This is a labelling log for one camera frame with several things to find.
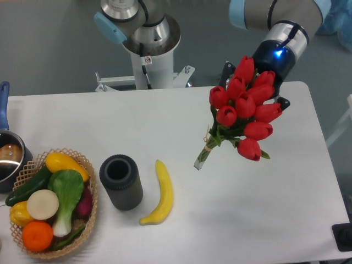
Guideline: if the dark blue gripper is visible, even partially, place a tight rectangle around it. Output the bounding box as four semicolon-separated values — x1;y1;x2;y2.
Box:
218;40;296;111

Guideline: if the red tulip bouquet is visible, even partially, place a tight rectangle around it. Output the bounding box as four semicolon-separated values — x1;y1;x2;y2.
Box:
194;56;283;170

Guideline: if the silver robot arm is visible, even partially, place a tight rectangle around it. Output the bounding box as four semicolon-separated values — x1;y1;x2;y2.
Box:
94;1;331;109

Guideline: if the blue plush fabric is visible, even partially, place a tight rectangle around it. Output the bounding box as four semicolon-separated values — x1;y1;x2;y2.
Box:
316;0;351;52

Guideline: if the yellow banana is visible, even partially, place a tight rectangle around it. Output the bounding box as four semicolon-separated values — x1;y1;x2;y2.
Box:
139;160;174;226

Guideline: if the dark grey ribbed vase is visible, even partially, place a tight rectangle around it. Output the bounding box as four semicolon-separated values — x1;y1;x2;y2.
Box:
99;154;144;211

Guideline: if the black device at table edge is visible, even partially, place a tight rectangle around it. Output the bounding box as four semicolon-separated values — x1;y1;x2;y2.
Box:
332;223;351;252

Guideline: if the green bok choy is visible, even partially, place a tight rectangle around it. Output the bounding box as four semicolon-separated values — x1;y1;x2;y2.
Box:
48;169;84;238

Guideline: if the purple sweet potato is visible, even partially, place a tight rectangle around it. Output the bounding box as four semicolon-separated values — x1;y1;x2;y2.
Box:
75;185;93;217

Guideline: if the yellow squash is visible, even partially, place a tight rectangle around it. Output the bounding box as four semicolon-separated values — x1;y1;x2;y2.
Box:
45;152;90;182

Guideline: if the green cucumber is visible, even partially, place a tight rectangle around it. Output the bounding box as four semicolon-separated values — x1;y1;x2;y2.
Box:
5;166;52;207

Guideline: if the woven wicker basket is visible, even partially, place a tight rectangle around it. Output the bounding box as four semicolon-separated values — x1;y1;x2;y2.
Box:
10;148;98;260

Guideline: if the cream round radish slice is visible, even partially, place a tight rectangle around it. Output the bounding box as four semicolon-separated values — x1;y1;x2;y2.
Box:
27;189;59;220

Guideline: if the green pea pod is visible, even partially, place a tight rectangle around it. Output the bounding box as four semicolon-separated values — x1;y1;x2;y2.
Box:
52;225;85;251

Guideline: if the orange mandarin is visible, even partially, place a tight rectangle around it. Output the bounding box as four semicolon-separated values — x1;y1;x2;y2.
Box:
21;221;53;252

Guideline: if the yellow bell pepper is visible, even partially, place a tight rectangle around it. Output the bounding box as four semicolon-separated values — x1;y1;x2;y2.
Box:
10;201;35;227

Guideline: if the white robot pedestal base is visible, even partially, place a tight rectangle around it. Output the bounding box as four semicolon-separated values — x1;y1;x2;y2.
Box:
95;47;195;92

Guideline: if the blue saucepan with handle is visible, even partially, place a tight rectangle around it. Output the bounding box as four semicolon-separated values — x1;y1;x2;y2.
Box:
1;81;32;194

